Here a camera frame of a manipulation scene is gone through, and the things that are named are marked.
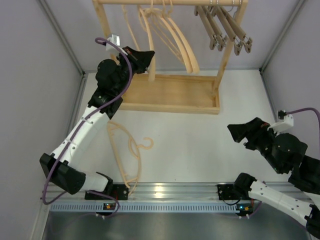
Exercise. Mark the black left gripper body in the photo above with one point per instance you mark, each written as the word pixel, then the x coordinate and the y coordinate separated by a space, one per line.
pixel 124 66

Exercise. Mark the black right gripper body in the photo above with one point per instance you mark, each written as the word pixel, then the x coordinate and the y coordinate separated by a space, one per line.
pixel 261 141

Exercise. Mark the beige plastic hanger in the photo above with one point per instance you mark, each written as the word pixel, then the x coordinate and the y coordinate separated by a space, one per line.
pixel 159 29
pixel 134 150
pixel 152 69
pixel 184 49

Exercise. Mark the taupe clip hanger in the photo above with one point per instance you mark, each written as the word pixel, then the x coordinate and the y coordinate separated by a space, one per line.
pixel 219 11
pixel 219 38
pixel 199 11

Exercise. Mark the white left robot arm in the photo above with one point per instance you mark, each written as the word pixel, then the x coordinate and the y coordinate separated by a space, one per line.
pixel 113 79

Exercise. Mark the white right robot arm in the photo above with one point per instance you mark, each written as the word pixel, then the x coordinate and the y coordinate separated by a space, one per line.
pixel 286 154

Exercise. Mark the wooden hanger rack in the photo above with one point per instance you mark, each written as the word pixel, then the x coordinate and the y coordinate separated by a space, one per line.
pixel 189 93

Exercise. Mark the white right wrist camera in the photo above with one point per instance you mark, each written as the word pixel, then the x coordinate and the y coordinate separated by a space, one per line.
pixel 284 122

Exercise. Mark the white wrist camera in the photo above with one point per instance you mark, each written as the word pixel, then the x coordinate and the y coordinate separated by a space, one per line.
pixel 113 43
pixel 284 122

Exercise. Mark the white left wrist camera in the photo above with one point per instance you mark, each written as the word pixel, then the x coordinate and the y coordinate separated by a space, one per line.
pixel 113 43

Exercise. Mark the aluminium mounting rail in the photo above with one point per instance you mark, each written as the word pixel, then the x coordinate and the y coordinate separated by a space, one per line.
pixel 179 192

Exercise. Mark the white slotted cable duct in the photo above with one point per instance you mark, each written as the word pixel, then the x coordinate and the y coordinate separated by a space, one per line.
pixel 143 207

